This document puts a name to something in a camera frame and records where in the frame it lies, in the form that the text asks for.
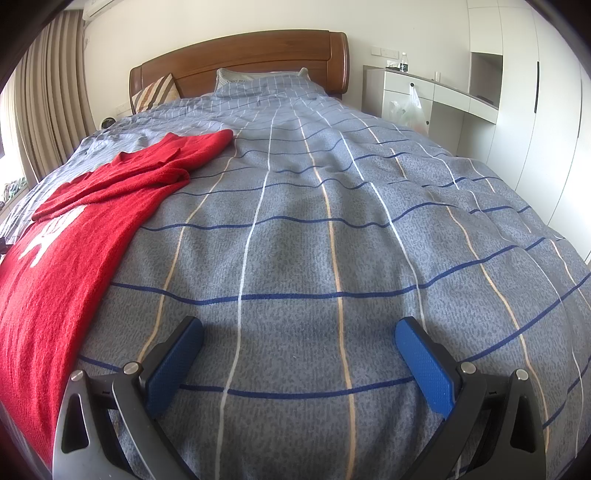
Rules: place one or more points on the white air conditioner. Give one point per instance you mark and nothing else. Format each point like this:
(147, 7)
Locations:
(98, 5)

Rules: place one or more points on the plastic water bottle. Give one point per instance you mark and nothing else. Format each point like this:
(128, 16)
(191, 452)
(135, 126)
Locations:
(404, 62)

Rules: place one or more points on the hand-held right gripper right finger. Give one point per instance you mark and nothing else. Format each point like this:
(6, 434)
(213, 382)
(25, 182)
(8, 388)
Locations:
(427, 364)

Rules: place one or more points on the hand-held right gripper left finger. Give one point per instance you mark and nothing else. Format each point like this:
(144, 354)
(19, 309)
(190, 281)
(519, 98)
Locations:
(178, 364)

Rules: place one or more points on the grey pillow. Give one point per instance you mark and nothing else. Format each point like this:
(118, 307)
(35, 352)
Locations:
(251, 78)

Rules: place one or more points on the white desk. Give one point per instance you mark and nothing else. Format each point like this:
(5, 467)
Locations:
(429, 101)

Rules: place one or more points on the striped cushion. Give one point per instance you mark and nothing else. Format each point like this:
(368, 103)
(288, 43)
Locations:
(154, 92)

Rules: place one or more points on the red knit sweater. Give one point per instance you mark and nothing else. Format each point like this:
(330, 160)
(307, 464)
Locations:
(78, 249)

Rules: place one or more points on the white wall socket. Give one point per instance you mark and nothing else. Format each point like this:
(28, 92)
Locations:
(384, 51)

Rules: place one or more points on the white wardrobe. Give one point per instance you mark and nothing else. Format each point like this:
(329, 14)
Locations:
(531, 101)

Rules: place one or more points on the white plastic bag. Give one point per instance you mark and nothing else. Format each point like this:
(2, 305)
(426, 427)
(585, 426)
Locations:
(411, 113)

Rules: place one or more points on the wooden headboard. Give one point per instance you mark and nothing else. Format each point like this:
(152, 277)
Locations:
(249, 60)

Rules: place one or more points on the beige curtain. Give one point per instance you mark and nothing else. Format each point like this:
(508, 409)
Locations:
(51, 97)

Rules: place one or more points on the blue checked duvet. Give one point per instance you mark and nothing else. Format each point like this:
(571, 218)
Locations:
(346, 258)

